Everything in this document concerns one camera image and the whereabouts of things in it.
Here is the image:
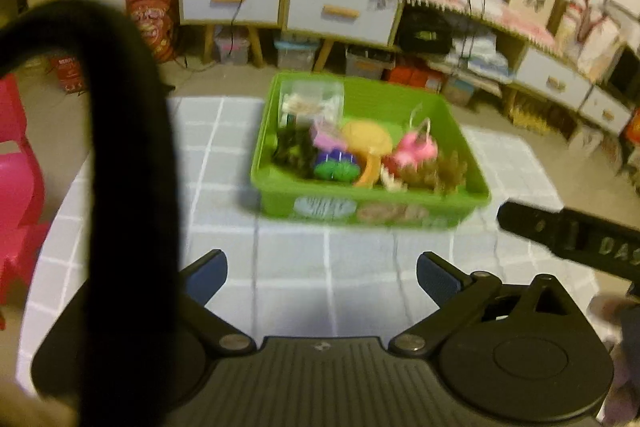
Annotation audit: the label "translucent rubber hand toy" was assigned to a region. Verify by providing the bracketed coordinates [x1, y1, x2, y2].
[399, 152, 468, 194]

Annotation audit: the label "pink toy card case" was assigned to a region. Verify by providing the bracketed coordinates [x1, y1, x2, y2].
[310, 121, 347, 153]

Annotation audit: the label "purple toy grapes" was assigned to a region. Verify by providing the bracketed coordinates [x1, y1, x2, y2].
[317, 148, 354, 164]

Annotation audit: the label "checkered grey tablecloth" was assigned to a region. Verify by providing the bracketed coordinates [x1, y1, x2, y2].
[14, 95, 622, 388]

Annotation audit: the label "white seashell toy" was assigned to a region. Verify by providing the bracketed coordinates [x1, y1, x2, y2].
[380, 165, 408, 192]

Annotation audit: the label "pink pig toy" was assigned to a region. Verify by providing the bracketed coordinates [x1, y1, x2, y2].
[392, 130, 438, 167]

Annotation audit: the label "orange toy slice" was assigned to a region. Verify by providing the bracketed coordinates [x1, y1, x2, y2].
[352, 152, 382, 188]

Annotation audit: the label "yellow plastic bowl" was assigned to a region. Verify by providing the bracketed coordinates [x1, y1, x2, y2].
[341, 119, 394, 156]

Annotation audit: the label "pink plastic chair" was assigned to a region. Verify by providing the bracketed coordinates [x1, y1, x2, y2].
[1, 74, 50, 303]

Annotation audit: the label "green plastic storage box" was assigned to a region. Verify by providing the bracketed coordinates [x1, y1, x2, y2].
[250, 72, 490, 229]

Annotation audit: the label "clear cotton swab jar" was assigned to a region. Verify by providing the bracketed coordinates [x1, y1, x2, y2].
[278, 79, 344, 127]

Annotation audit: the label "red cardboard box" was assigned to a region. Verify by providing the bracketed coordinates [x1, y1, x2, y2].
[386, 65, 445, 92]

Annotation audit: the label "orange cartoon bin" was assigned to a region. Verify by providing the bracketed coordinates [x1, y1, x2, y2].
[125, 0, 180, 63]

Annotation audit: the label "wooden low sideboard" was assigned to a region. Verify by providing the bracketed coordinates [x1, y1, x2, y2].
[284, 0, 632, 134]

